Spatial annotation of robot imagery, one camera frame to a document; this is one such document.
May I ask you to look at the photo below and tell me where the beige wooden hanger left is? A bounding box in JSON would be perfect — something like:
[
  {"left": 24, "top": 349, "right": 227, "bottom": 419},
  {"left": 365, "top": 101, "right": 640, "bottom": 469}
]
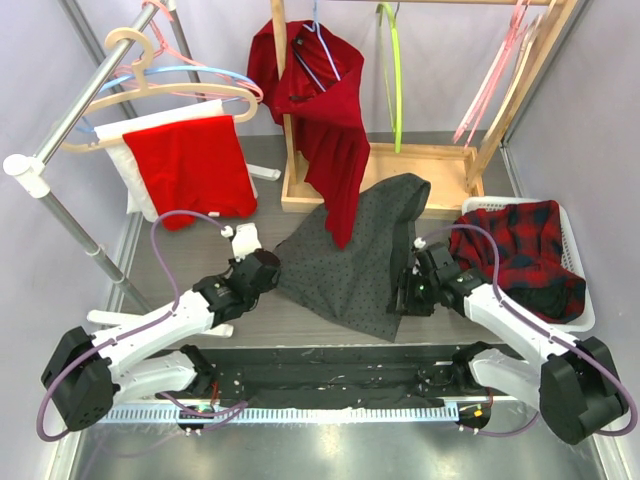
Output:
[{"left": 80, "top": 27, "right": 263, "bottom": 123}]

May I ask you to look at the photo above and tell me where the pink hanger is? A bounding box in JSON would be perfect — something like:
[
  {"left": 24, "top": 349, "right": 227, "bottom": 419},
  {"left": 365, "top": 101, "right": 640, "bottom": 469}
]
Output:
[
  {"left": 452, "top": 0, "right": 530, "bottom": 147},
  {"left": 112, "top": 0, "right": 265, "bottom": 106}
]

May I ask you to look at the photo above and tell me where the blue hanger left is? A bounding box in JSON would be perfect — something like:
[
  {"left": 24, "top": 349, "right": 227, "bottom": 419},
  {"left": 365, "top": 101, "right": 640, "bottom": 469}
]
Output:
[{"left": 86, "top": 65, "right": 263, "bottom": 122}]

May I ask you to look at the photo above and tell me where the dark red skirt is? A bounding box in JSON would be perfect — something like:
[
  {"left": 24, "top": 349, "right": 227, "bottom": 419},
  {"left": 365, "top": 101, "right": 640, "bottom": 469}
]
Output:
[{"left": 247, "top": 21, "right": 370, "bottom": 249}]

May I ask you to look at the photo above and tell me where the white cable duct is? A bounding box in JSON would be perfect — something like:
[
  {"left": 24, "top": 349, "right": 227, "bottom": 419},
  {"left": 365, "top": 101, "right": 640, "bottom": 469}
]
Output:
[{"left": 101, "top": 402, "right": 459, "bottom": 425}]

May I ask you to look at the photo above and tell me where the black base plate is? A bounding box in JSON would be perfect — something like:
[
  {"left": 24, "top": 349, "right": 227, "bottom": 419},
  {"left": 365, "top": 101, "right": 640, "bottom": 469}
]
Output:
[{"left": 167, "top": 345, "right": 491, "bottom": 410}]

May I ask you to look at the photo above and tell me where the pink hanger right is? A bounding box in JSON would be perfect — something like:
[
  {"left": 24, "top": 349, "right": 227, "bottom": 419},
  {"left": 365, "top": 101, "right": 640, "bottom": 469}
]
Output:
[{"left": 452, "top": 0, "right": 530, "bottom": 147}]

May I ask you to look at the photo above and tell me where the wooden clothes rack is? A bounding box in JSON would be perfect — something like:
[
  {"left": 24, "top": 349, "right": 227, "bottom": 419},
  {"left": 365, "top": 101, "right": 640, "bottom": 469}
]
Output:
[{"left": 269, "top": 0, "right": 581, "bottom": 216}]

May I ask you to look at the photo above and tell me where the green hanger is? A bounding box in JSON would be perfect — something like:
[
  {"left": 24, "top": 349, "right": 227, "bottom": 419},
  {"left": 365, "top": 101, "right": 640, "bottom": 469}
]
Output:
[{"left": 376, "top": 2, "right": 404, "bottom": 154}]

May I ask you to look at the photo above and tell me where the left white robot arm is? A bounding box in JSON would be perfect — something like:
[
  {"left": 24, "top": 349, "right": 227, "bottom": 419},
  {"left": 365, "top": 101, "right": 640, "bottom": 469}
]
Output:
[{"left": 37, "top": 249, "right": 281, "bottom": 441}]

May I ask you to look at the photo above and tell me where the bright red hung garment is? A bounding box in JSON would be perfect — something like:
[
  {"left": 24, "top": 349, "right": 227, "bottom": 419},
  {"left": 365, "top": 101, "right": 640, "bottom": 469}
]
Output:
[{"left": 123, "top": 115, "right": 257, "bottom": 218}]

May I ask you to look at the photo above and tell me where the blue wire hanger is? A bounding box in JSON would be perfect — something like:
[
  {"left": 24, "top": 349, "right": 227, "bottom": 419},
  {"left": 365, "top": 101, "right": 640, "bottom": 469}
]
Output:
[{"left": 293, "top": 1, "right": 342, "bottom": 93}]

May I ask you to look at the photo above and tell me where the metal clothes rack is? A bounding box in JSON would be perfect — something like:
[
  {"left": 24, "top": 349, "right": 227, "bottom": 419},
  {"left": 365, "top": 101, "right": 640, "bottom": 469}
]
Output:
[{"left": 3, "top": 1, "right": 222, "bottom": 313}]

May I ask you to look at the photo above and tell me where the pink hanger left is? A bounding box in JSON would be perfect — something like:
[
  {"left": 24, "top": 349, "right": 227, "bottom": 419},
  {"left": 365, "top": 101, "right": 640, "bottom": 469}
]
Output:
[{"left": 112, "top": 0, "right": 265, "bottom": 106}]

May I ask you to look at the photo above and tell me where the grey dotted garment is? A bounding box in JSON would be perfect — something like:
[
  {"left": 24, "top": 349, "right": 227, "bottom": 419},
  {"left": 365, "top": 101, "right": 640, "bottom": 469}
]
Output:
[{"left": 275, "top": 173, "right": 431, "bottom": 342}]

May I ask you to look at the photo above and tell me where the beige wooden hanger right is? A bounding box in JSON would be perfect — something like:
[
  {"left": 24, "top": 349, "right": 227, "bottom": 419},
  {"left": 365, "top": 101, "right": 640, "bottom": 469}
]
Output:
[{"left": 484, "top": 1, "right": 556, "bottom": 140}]

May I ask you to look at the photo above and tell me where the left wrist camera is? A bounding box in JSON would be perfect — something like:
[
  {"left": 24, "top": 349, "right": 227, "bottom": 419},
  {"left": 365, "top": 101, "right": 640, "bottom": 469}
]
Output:
[{"left": 221, "top": 222, "right": 262, "bottom": 261}]

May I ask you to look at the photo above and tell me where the beige wooden hanger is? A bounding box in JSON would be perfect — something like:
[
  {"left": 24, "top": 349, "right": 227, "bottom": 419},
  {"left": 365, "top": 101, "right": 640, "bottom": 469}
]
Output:
[
  {"left": 484, "top": 1, "right": 556, "bottom": 140},
  {"left": 80, "top": 27, "right": 263, "bottom": 123}
]

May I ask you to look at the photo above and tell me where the white plastic laundry basket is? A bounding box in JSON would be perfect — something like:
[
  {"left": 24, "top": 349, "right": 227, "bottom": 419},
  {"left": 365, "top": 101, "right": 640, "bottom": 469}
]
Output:
[{"left": 459, "top": 195, "right": 597, "bottom": 332}]

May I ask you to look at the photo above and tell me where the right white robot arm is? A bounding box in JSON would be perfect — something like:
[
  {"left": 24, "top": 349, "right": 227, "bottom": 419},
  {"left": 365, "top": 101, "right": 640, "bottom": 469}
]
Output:
[{"left": 396, "top": 239, "right": 638, "bottom": 445}]

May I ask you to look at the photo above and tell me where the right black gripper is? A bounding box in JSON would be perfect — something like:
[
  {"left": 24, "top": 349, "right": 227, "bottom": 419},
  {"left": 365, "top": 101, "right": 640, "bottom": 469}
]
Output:
[{"left": 387, "top": 267, "right": 439, "bottom": 318}]

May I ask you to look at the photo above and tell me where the red plaid garment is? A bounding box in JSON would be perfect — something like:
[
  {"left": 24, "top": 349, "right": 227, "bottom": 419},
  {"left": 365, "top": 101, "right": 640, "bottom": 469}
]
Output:
[{"left": 448, "top": 199, "right": 587, "bottom": 324}]

